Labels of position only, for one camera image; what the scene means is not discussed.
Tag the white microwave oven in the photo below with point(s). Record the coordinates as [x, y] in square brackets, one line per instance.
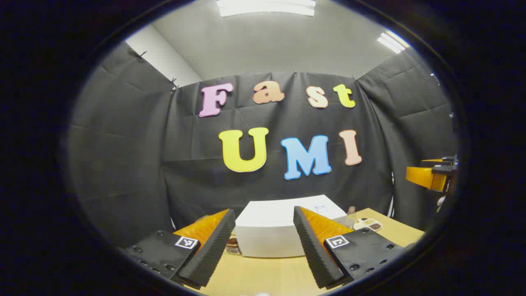
[267, 230]

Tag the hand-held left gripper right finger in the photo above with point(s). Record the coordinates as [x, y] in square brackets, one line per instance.
[313, 250]

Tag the black backdrop cloth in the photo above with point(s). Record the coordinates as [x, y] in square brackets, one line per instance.
[123, 164]

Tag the clear bottle with red label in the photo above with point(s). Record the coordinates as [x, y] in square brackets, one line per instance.
[350, 213]

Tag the white divided dish of beans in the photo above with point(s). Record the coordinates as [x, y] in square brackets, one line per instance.
[369, 224]

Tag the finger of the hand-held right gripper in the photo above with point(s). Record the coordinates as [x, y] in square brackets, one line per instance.
[446, 161]
[425, 177]

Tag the ribbed glass jar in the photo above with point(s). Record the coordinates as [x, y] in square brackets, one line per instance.
[233, 246]

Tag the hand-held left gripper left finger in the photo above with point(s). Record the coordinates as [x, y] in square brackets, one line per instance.
[213, 250]

